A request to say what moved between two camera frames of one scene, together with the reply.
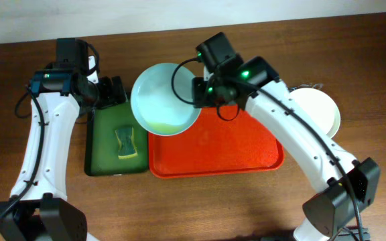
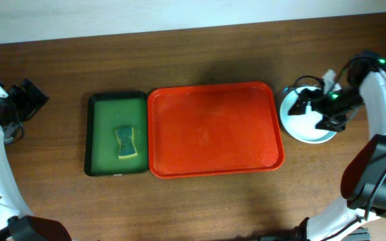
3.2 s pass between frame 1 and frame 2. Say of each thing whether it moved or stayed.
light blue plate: moved
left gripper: moved
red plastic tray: stayed
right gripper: moved
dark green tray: stayed
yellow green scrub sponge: stayed
